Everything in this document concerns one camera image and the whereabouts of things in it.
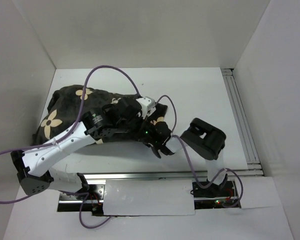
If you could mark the white cover plate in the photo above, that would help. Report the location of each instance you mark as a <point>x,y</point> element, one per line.
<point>148,198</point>

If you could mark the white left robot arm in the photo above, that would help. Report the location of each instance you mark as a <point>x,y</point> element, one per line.
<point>40,179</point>

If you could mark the black floral pillowcase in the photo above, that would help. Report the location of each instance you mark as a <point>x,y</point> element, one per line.
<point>92,126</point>

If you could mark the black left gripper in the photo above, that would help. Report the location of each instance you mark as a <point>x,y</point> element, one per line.
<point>139,118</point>

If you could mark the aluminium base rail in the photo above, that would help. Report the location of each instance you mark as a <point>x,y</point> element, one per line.
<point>162,175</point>

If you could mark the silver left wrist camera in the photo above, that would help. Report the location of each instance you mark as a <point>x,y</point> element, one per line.
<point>148,106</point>

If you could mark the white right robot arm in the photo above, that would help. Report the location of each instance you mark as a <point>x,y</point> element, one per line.
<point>205,139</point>

